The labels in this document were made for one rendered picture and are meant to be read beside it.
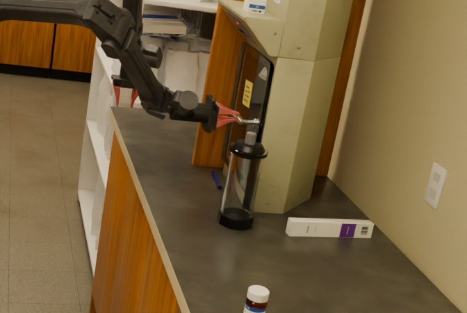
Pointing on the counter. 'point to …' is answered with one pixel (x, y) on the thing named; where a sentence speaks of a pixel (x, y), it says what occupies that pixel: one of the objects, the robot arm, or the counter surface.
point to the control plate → (241, 27)
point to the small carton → (255, 1)
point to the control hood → (257, 26)
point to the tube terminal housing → (301, 74)
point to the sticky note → (247, 93)
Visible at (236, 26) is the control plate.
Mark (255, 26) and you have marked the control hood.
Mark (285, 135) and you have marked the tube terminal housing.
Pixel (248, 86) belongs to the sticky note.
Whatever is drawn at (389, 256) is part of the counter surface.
